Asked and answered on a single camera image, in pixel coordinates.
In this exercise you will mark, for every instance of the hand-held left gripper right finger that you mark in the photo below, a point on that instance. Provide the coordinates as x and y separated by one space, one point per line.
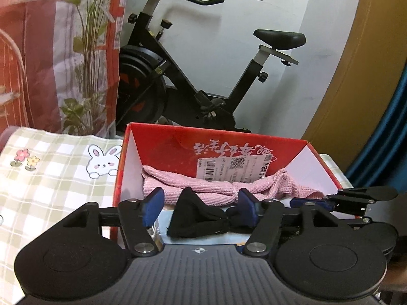
246 206

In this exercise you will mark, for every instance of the blue curtain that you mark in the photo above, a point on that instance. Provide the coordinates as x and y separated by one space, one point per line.
388 139

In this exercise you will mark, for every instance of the green checked rabbit cloth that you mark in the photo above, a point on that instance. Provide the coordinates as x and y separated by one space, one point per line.
47 171

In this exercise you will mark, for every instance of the pink printed backdrop cloth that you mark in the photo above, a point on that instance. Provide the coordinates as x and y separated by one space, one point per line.
38 54

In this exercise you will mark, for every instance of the black exercise bike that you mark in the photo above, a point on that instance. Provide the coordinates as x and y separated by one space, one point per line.
178 76

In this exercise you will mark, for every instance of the red strawberry print box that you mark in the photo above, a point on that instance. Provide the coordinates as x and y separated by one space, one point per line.
159 143

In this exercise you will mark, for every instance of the black cloth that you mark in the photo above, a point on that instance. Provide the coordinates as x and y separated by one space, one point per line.
190 219

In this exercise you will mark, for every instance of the blue white cotton pad bag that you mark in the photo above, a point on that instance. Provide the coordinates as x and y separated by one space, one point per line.
162 220

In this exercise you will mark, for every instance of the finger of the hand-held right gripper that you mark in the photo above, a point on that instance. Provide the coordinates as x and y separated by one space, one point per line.
307 202

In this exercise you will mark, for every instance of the wooden door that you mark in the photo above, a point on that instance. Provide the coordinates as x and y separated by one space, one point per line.
356 85

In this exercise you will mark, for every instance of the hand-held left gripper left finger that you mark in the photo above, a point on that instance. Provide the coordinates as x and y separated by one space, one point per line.
152 208

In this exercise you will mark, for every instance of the pink knitted towel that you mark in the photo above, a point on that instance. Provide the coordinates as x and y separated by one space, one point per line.
206 187

